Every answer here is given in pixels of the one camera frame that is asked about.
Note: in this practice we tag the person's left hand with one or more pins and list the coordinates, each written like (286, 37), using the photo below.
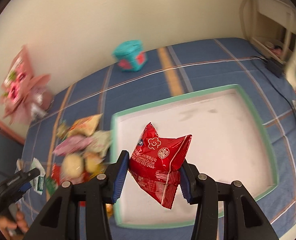
(6, 225)

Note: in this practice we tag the pink snack bag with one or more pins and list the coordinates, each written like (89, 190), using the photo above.
(72, 144)

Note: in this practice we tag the white tray with green rim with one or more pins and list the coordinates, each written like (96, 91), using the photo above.
(228, 143)

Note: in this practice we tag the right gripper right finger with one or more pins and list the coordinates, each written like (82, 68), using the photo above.
(243, 218)

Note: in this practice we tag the pale green snack packet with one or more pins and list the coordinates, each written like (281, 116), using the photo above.
(101, 141)

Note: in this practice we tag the small red snack packet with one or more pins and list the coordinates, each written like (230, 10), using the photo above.
(155, 164)

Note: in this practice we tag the round white cake packet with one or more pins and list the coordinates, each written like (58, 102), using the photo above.
(72, 166)

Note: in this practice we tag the white shelf unit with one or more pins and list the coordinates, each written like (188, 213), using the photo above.
(270, 25)

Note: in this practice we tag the green white small packet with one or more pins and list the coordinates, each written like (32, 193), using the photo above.
(38, 182)

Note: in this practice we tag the yellow orange snack bag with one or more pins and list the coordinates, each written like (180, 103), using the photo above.
(85, 126)

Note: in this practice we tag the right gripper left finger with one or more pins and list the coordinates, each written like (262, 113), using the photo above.
(60, 217)

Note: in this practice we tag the pink flower bouquet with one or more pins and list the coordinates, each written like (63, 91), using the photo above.
(25, 95)

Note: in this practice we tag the blue plaid tablecloth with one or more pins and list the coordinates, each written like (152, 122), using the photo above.
(198, 65)

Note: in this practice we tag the teal toy box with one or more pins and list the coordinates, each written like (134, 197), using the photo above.
(130, 56)

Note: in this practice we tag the black power adapter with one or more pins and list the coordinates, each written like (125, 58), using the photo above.
(275, 67)

